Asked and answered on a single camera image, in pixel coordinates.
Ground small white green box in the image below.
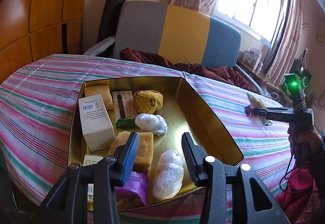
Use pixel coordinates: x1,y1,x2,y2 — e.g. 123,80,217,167
82,154,104,203

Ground pink floral curtain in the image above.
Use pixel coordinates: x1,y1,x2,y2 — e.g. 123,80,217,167
171,0,303,87

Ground clear plastic bag ball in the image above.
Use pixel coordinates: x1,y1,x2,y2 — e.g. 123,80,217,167
153,149,184,200

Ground yellow sock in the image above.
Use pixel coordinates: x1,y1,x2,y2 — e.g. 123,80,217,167
134,90,164,114

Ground maroon gold tin box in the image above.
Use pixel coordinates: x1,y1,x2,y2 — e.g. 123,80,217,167
68,77,244,208

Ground person's right hand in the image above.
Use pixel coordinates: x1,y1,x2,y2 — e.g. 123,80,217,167
288,125,323,169

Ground red cloth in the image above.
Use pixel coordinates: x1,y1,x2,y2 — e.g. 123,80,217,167
276,168,320,223

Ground rice cracker snack bag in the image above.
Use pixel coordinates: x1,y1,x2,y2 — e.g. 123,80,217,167
247,93,273,126

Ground small purple snack packet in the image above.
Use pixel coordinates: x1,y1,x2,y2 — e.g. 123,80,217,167
244,105,255,117

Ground wooden side desk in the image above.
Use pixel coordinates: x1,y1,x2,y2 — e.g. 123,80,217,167
237,58,314,105

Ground white plastic bag ball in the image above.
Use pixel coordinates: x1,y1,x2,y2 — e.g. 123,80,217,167
135,114,168,135

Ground white boxes on sill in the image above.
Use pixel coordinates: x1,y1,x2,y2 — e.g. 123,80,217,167
242,48,262,70

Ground tricolour fabric chair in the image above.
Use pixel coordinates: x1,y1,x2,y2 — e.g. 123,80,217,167
85,1,264,95

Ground wooden wardrobe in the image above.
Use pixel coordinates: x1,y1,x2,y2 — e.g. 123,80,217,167
1,0,85,81

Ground green biscuit packet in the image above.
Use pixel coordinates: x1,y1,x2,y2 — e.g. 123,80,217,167
112,90,138,129

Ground striped bed sheet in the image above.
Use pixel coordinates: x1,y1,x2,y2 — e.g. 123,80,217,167
0,53,300,224

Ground white carton box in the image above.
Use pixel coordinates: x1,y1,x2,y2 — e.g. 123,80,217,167
78,94,115,152

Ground yellow sponge block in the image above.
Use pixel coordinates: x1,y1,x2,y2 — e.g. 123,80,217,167
108,131,154,172

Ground maroon blanket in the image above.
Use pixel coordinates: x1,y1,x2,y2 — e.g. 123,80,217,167
119,48,257,93

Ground black cable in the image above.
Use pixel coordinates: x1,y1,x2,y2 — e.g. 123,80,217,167
279,137,308,194

